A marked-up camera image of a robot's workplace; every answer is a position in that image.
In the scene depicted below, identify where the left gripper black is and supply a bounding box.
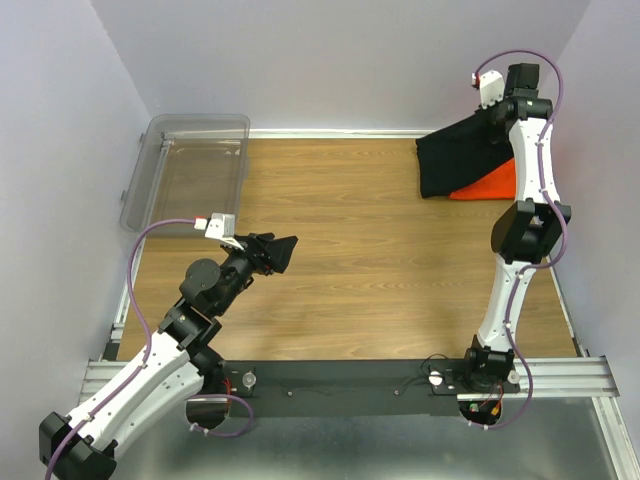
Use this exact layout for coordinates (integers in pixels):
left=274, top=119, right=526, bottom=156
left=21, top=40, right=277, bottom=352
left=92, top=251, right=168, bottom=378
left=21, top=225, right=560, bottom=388
left=214, top=232, right=298, bottom=316

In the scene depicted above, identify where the black t-shirt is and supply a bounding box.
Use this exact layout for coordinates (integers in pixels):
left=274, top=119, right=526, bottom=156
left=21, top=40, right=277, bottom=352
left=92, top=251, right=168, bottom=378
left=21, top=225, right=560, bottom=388
left=416, top=110, right=514, bottom=198

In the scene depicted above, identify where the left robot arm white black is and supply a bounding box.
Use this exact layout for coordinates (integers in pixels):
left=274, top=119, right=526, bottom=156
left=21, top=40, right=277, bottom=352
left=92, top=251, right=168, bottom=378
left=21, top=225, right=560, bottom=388
left=39, top=233, right=298, bottom=479

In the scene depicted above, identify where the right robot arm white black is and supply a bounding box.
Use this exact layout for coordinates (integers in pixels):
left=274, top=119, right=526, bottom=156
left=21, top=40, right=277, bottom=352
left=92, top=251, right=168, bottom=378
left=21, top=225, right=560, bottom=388
left=459, top=63, right=571, bottom=392

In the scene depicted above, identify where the folded orange t-shirt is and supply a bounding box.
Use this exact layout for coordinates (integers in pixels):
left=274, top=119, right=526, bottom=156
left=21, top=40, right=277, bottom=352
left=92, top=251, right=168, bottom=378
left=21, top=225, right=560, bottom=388
left=448, top=158, right=516, bottom=201

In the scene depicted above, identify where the clear plastic bin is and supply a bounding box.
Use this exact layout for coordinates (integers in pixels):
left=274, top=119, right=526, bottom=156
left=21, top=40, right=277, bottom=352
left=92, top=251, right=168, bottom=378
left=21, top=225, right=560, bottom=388
left=120, top=114, right=250, bottom=234

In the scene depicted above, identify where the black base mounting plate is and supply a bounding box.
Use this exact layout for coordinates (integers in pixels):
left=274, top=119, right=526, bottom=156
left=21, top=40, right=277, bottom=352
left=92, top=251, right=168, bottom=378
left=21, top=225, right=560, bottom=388
left=186, top=355, right=520, bottom=431

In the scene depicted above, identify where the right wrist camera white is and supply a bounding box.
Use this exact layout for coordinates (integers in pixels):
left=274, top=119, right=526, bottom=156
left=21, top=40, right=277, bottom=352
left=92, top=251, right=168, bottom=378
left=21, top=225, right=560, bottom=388
left=472, top=70, right=505, bottom=110

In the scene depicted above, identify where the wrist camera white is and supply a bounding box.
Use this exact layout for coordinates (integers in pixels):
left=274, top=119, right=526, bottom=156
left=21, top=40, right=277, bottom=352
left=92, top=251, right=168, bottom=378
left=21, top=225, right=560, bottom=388
left=472, top=70, right=505, bottom=110
left=194, top=213, right=244, bottom=250

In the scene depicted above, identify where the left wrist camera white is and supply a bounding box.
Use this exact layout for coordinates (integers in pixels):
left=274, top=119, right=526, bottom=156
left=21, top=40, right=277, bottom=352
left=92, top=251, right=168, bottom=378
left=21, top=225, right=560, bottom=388
left=194, top=213, right=244, bottom=250

